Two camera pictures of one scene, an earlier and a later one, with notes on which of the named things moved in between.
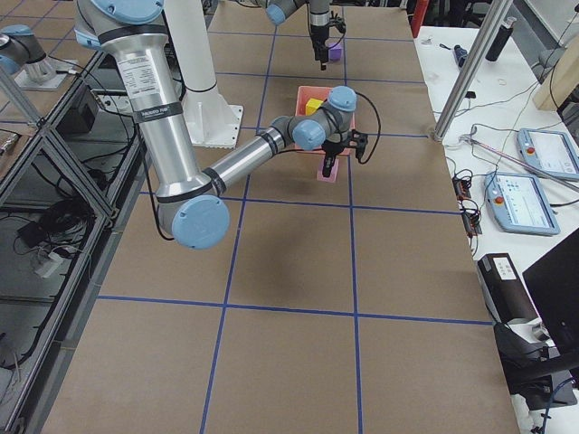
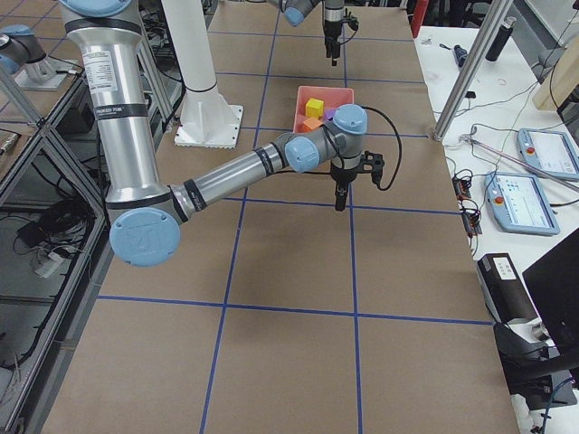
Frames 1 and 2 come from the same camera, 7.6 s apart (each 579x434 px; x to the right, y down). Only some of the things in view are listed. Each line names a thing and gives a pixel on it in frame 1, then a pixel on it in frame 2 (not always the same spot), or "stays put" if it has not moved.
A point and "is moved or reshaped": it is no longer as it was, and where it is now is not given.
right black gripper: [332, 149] → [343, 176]
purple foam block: [336, 52] is moved or reshaped
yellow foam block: [312, 105] stays put
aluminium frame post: [498, 11] stays put
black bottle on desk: [500, 40] stays put
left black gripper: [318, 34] → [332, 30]
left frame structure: [66, 186] stays put
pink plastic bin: [320, 94] stays put
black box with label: [507, 297] stays put
